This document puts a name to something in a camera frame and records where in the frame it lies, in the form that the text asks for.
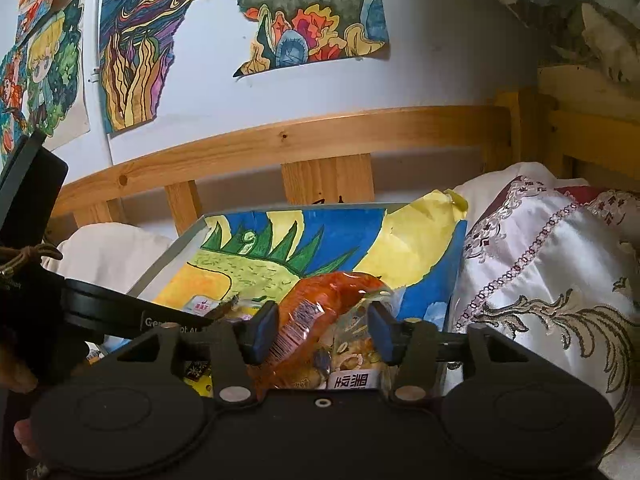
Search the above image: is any person's left hand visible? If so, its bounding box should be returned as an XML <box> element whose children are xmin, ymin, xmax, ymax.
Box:
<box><xmin>0</xmin><ymin>342</ymin><xmax>42</xmax><ymax>461</ymax></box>

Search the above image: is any swirl and seaweed wall poster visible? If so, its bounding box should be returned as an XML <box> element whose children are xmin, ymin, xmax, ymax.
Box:
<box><xmin>97</xmin><ymin>0</ymin><xmax>211</xmax><ymax>136</ymax></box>

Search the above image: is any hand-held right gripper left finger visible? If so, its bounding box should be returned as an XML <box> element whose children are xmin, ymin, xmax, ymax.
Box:
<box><xmin>117</xmin><ymin>301</ymin><xmax>280</xmax><ymax>404</ymax></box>

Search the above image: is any yellow green snack packet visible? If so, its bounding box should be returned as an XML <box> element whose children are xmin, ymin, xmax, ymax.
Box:
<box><xmin>182</xmin><ymin>360</ymin><xmax>217</xmax><ymax>397</ymax></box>

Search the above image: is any blond figure wall poster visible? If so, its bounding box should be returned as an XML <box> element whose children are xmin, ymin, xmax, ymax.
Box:
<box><xmin>25</xmin><ymin>0</ymin><xmax>92</xmax><ymax>138</ymax></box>

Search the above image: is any landscape and mushrooms wall poster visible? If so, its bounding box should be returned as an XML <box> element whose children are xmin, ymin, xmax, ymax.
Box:
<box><xmin>210</xmin><ymin>0</ymin><xmax>391</xmax><ymax>80</ymax></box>

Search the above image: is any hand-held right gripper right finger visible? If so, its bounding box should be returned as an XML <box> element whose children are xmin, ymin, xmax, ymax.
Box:
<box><xmin>367</xmin><ymin>298</ymin><xmax>531</xmax><ymax>404</ymax></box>

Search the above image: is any clear nut snack packet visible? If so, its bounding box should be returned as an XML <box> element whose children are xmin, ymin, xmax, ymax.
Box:
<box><xmin>320</xmin><ymin>305</ymin><xmax>398</xmax><ymax>392</ymax></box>

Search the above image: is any orange snack packet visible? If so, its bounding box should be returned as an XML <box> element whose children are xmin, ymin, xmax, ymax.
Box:
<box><xmin>247</xmin><ymin>271</ymin><xmax>396</xmax><ymax>396</ymax></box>

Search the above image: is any camouflage cloth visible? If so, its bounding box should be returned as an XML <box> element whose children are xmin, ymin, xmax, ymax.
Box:
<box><xmin>465</xmin><ymin>0</ymin><xmax>640</xmax><ymax>86</ymax></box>

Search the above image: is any white pillow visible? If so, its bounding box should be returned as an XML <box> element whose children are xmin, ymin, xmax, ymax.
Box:
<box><xmin>42</xmin><ymin>222</ymin><xmax>176</xmax><ymax>296</ymax></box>

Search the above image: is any grey tray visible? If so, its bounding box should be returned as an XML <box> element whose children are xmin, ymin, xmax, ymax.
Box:
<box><xmin>125</xmin><ymin>202</ymin><xmax>469</xmax><ymax>396</ymax></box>

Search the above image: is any brown cord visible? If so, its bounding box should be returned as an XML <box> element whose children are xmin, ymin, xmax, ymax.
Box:
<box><xmin>0</xmin><ymin>242</ymin><xmax>63</xmax><ymax>278</ymax></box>

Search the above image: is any dinosaur drawing paper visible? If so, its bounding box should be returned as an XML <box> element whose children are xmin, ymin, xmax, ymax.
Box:
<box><xmin>160</xmin><ymin>190</ymin><xmax>470</xmax><ymax>341</ymax></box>

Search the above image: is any large white snack packet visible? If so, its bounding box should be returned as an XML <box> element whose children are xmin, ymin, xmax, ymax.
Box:
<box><xmin>182</xmin><ymin>295</ymin><xmax>236</xmax><ymax>322</ymax></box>

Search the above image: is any wooden bed headboard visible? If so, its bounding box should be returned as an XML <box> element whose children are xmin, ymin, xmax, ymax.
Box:
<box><xmin>47</xmin><ymin>87</ymin><xmax>640</xmax><ymax>246</ymax></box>

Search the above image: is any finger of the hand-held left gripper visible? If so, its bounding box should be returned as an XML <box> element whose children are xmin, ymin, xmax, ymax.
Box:
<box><xmin>202</xmin><ymin>299</ymin><xmax>240</xmax><ymax>325</ymax></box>

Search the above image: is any white wall pipe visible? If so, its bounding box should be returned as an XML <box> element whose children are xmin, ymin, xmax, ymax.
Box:
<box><xmin>80</xmin><ymin>0</ymin><xmax>116</xmax><ymax>166</ymax></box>

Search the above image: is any floral satin blanket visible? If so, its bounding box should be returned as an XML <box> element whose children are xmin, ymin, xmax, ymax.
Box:
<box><xmin>447</xmin><ymin>162</ymin><xmax>640</xmax><ymax>461</ymax></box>

